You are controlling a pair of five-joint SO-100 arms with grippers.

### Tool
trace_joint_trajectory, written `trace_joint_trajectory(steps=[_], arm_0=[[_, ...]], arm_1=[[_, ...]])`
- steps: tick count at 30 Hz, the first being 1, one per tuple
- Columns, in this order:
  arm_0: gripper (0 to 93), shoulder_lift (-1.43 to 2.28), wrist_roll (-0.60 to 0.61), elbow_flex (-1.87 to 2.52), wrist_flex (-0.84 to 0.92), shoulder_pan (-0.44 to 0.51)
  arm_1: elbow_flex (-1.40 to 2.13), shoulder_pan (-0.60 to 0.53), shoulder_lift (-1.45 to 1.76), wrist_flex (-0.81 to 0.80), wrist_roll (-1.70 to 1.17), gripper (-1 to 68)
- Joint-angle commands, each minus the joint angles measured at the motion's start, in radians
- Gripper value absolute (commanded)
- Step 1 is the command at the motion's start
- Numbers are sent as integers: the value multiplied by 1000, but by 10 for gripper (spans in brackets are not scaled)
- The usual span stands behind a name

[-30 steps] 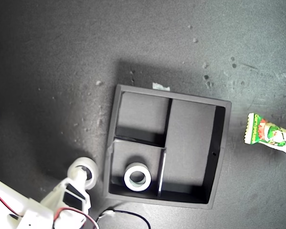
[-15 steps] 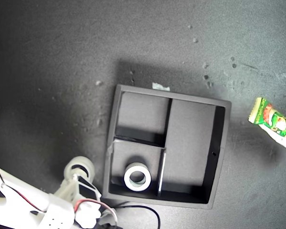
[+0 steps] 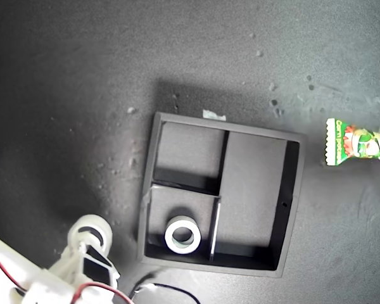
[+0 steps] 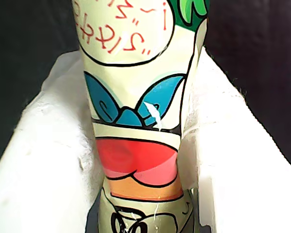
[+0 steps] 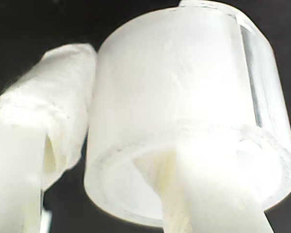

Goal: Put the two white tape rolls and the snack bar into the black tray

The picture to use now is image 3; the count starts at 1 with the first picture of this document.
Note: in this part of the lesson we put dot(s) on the white tape roll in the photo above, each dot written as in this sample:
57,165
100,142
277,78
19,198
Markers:
92,221

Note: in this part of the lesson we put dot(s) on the green printed snack bar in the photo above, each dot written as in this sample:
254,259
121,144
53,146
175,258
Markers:
351,142

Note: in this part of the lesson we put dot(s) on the white tape roll greenish core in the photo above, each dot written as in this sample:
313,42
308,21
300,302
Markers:
170,236

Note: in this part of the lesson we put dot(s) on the black compartment tray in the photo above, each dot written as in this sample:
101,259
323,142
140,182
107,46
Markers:
253,183

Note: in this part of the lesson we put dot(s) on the small white tape scrap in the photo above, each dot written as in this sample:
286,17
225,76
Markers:
213,115

